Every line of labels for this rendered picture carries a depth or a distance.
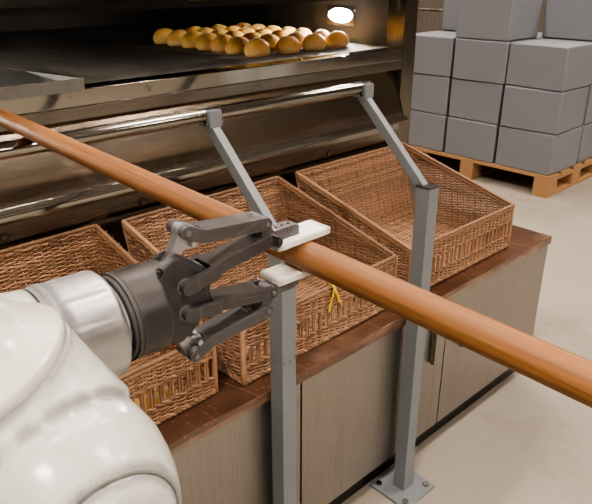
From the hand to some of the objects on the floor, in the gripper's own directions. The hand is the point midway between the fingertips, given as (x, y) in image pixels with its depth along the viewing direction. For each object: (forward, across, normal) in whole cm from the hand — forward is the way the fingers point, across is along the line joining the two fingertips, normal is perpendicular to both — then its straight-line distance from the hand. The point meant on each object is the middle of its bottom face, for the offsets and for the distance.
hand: (296, 252), depth 65 cm
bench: (+47, +118, -74) cm, 147 cm away
